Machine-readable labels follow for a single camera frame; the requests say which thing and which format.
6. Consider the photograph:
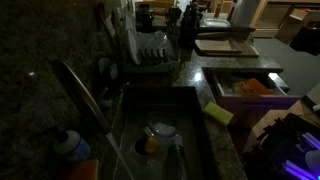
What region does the clear glass tray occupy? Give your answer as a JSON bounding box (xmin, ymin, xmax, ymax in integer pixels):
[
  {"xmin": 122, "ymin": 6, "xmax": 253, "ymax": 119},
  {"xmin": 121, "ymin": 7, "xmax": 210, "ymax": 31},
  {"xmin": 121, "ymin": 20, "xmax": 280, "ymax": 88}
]
[{"xmin": 201, "ymin": 19, "xmax": 230, "ymax": 28}]

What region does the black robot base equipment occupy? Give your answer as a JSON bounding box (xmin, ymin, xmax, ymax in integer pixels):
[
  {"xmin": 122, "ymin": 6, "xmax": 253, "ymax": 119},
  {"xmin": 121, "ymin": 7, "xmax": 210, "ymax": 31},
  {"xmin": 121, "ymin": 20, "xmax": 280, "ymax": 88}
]
[{"xmin": 243, "ymin": 113, "xmax": 320, "ymax": 180}]

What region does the dish drying rack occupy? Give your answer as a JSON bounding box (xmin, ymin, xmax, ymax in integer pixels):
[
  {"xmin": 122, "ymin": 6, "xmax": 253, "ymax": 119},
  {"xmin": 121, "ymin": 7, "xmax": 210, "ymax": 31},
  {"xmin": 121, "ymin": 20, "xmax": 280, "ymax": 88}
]
[{"xmin": 123, "ymin": 31, "xmax": 180, "ymax": 73}]

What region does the yellow green sponge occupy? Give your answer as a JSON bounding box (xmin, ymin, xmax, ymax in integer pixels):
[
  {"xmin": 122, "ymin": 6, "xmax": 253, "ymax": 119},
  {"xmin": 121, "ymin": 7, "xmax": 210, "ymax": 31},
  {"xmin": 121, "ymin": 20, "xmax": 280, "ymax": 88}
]
[{"xmin": 203, "ymin": 102, "xmax": 233, "ymax": 126}]

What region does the black knife block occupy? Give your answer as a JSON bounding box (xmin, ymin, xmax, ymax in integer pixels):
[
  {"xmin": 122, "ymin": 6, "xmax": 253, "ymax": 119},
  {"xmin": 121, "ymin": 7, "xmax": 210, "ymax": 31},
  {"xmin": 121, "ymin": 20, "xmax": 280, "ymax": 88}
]
[{"xmin": 179, "ymin": 0, "xmax": 203, "ymax": 48}]

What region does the orange sponge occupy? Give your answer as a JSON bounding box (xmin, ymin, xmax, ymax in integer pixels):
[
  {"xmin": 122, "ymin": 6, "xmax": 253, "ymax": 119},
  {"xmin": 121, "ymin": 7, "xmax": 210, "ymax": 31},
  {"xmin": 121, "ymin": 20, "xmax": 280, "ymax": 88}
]
[{"xmin": 56, "ymin": 159, "xmax": 98, "ymax": 180}]

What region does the stainless steel sink basin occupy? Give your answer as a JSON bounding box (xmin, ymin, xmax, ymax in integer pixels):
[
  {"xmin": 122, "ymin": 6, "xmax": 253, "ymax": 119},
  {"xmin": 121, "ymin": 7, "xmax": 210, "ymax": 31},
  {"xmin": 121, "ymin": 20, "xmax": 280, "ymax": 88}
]
[{"xmin": 111, "ymin": 87, "xmax": 219, "ymax": 180}]

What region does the open white drawer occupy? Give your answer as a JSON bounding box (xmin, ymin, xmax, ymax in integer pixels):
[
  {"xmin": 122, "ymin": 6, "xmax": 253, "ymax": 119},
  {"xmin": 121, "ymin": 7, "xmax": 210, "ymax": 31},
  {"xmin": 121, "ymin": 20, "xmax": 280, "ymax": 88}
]
[{"xmin": 206, "ymin": 71, "xmax": 300, "ymax": 110}]

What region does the orange package in drawer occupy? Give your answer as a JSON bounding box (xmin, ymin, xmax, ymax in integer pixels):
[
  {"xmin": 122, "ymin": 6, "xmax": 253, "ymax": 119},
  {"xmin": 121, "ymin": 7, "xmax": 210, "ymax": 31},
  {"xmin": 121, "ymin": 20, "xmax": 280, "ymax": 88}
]
[{"xmin": 235, "ymin": 78, "xmax": 273, "ymax": 96}]

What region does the yellow object in sink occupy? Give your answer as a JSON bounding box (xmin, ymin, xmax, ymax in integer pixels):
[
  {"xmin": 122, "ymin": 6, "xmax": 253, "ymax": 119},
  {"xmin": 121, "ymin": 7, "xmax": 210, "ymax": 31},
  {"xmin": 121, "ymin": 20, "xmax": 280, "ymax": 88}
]
[{"xmin": 144, "ymin": 137, "xmax": 159, "ymax": 154}]

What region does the chrome kitchen tap spout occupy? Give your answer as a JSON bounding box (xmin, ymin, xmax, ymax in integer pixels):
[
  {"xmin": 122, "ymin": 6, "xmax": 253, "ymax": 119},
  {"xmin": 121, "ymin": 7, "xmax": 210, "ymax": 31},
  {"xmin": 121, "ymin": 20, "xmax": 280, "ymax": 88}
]
[{"xmin": 51, "ymin": 60, "xmax": 111, "ymax": 134}]

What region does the white plate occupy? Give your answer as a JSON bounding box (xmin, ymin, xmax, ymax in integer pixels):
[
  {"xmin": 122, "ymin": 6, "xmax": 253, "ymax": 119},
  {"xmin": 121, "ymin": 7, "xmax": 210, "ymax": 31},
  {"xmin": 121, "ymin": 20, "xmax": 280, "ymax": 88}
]
[
  {"xmin": 125, "ymin": 14, "xmax": 136, "ymax": 33},
  {"xmin": 127, "ymin": 30, "xmax": 141, "ymax": 65}
]

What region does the dark bottle in sink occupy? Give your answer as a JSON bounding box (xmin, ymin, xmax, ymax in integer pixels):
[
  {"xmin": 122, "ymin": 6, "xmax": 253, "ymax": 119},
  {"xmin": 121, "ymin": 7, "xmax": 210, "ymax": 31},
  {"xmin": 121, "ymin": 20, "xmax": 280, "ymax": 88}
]
[{"xmin": 165, "ymin": 145, "xmax": 188, "ymax": 180}]

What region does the wooden cutting board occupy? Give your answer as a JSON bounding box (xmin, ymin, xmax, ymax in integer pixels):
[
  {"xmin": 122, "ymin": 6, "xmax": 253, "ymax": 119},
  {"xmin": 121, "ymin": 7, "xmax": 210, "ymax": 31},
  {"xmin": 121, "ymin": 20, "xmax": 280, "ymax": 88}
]
[{"xmin": 195, "ymin": 38, "xmax": 259, "ymax": 58}]

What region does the black coffee maker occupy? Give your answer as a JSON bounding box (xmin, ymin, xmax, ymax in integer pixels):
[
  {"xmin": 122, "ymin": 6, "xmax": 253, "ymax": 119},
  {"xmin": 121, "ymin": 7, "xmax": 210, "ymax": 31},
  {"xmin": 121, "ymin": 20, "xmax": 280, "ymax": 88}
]
[{"xmin": 136, "ymin": 4, "xmax": 154, "ymax": 32}]

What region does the clear glass bowl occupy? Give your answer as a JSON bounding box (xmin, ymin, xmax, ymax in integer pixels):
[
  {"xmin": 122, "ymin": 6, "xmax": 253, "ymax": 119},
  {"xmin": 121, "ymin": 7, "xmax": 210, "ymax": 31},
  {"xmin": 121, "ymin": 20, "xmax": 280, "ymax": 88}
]
[{"xmin": 148, "ymin": 115, "xmax": 177, "ymax": 137}]

